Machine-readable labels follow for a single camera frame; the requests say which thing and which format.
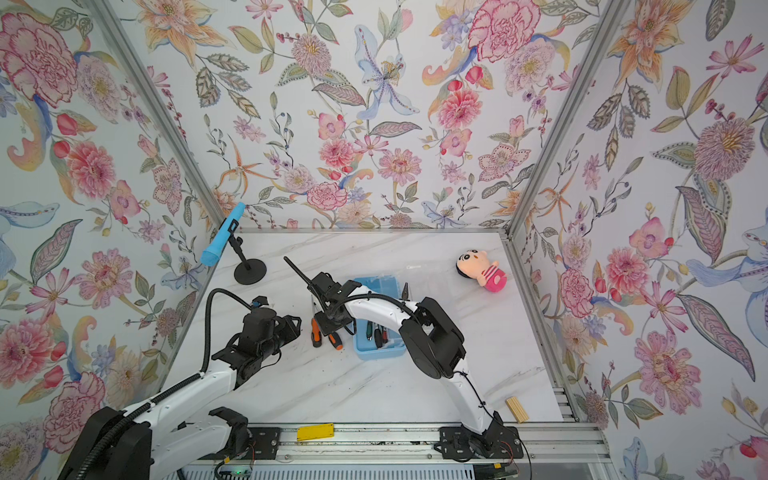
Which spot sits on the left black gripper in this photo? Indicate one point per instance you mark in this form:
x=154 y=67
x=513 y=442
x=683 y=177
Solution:
x=286 y=323

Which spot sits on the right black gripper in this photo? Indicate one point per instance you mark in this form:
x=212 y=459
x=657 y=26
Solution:
x=325 y=328

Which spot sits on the light blue plastic toolbox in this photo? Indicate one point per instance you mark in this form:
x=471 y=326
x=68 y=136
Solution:
x=366 y=350

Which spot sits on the black handled wrench tool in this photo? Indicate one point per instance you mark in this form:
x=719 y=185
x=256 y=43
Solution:
x=378 y=338

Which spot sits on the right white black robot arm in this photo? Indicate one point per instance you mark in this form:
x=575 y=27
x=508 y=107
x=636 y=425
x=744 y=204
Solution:
x=433 y=341

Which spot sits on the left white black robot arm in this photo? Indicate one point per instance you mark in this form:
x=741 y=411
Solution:
x=160 y=435

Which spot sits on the orange black screwdriver right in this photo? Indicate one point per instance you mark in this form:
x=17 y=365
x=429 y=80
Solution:
x=335 y=341

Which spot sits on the yellow tape label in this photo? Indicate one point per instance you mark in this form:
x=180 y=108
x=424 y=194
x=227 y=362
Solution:
x=315 y=432

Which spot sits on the cartoon boy plush doll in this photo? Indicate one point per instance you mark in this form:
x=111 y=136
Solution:
x=475 y=265

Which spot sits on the wooden block right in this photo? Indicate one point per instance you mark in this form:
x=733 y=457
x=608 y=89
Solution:
x=516 y=408

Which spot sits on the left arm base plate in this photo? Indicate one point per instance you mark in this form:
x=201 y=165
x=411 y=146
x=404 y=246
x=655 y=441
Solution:
x=255 y=443

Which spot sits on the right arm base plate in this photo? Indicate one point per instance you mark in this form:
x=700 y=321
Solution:
x=462 y=445

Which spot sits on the aluminium front rail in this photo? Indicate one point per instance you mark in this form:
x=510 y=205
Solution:
x=413 y=442

